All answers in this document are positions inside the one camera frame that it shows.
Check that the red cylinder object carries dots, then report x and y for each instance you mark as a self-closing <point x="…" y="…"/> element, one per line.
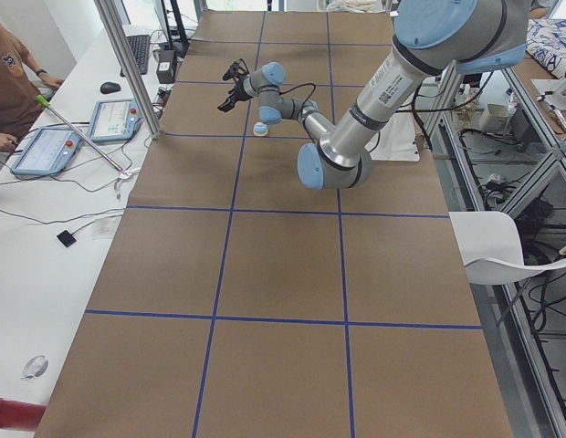
<point x="20" y="416"/>

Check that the black power adapter box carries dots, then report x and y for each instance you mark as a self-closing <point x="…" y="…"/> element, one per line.
<point x="166" y="67"/>

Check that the far blue teach pendant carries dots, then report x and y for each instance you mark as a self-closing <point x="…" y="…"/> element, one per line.
<point x="114" y="120"/>

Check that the black computer mouse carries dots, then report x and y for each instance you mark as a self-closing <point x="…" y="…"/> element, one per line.
<point x="109" y="87"/>

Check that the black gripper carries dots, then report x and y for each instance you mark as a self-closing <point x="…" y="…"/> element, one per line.
<point x="239" y="89"/>

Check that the metal rod green handle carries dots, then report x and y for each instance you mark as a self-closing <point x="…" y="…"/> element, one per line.
<point x="46" y="104"/>

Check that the near blue teach pendant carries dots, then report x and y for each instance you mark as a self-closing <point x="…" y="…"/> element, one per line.
<point x="48" y="152"/>

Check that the white plastic chair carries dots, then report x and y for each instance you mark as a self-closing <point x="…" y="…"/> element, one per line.
<point x="491" y="251"/>

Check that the black monitor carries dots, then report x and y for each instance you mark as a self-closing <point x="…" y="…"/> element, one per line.
<point x="171" y="24"/>

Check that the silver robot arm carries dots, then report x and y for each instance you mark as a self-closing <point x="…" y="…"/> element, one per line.
<point x="475" y="36"/>

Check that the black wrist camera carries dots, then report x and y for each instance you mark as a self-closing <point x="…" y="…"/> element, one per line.
<point x="237" y="71"/>

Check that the black keyboard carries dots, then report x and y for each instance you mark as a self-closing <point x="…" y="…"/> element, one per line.
<point x="140" y="48"/>

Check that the aluminium frame post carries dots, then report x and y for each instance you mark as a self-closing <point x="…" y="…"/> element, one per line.
<point x="111" y="20"/>

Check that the brown paper table cover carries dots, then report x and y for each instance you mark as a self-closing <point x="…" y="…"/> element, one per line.
<point x="235" y="302"/>

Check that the person in brown shirt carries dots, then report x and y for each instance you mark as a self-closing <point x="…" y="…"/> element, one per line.
<point x="19" y="108"/>

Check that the small black square pad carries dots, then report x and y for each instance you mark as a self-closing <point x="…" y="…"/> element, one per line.
<point x="66" y="238"/>

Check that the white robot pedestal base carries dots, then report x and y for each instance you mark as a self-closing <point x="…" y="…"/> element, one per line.
<point x="397" y="140"/>

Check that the blue teach pendant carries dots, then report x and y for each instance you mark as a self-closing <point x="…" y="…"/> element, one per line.
<point x="48" y="152"/>
<point x="114" y="120"/>

